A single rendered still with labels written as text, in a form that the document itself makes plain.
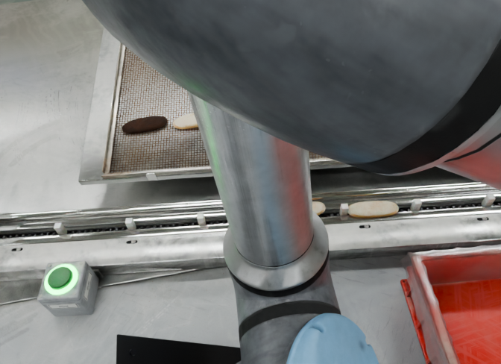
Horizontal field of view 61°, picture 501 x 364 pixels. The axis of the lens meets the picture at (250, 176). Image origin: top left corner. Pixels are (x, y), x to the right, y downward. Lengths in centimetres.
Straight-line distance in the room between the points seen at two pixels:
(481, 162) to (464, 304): 69
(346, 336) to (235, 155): 23
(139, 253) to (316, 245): 45
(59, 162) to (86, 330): 43
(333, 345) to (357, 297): 38
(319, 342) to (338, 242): 41
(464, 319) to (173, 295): 51
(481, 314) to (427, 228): 17
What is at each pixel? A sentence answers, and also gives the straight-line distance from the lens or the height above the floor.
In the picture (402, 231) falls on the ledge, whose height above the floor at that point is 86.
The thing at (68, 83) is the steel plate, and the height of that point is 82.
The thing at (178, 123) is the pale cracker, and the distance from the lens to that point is 95.
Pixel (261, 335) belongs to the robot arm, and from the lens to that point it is 45.
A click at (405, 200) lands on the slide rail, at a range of 90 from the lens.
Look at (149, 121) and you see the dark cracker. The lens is 96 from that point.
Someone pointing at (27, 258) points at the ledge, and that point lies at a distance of 91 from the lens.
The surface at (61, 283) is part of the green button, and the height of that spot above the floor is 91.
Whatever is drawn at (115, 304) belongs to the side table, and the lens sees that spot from 85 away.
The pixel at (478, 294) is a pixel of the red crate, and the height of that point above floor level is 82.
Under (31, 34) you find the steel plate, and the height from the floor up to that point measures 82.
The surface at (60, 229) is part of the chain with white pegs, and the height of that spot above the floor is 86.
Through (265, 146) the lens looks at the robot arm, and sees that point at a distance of 30.
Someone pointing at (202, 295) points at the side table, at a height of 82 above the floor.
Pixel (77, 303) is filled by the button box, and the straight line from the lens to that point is 81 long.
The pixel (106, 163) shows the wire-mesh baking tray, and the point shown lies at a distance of 94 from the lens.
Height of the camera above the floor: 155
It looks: 51 degrees down
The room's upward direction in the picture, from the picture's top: 5 degrees counter-clockwise
